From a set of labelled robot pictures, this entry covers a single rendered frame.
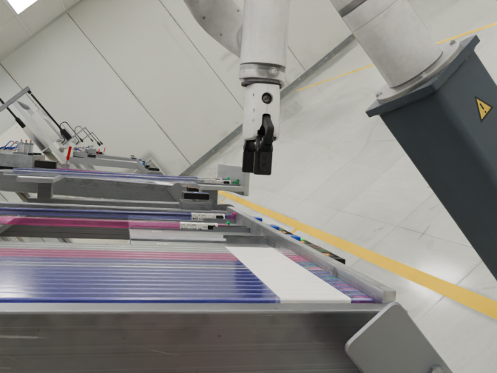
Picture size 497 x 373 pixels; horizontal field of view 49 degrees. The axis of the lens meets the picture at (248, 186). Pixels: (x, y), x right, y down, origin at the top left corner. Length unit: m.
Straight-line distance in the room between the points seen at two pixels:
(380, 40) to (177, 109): 7.51
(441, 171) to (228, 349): 0.85
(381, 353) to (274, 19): 0.71
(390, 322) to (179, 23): 8.42
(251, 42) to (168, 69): 7.61
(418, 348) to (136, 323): 0.19
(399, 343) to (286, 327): 0.08
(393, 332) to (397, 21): 0.79
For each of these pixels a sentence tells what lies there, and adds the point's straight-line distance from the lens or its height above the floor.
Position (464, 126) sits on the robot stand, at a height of 0.59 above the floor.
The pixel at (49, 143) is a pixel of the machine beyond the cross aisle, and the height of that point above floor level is 1.40.
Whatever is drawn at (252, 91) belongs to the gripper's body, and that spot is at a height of 0.89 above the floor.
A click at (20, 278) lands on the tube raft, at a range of 0.48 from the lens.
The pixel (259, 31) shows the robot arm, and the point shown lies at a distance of 0.99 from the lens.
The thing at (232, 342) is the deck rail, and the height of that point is 0.80.
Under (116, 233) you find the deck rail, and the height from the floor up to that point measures 0.83.
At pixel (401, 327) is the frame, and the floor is 0.74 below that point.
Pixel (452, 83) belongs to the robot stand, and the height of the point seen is 0.67.
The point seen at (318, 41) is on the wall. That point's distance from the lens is 9.19.
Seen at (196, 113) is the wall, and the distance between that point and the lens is 8.56.
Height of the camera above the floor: 0.95
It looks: 11 degrees down
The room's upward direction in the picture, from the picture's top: 38 degrees counter-clockwise
